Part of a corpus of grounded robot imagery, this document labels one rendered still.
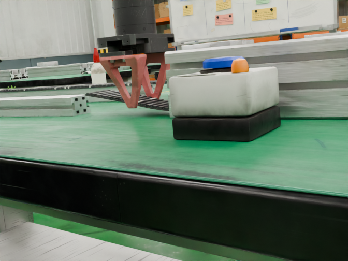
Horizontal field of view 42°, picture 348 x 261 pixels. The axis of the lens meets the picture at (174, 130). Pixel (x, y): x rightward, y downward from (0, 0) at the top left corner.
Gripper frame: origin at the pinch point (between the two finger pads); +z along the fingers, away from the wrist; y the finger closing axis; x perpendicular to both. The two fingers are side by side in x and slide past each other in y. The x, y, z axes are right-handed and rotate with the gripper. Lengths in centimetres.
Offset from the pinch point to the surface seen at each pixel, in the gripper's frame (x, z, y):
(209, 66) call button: -19.3, -4.7, -15.0
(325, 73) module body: -27.3, -2.8, -5.0
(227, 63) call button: -21.0, -4.9, -14.7
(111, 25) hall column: 529, -71, 628
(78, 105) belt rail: 12.2, 0.6, -0.6
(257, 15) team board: 103, -31, 297
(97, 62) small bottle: 42, -6, 38
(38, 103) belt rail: 19.7, -0.1, -2.2
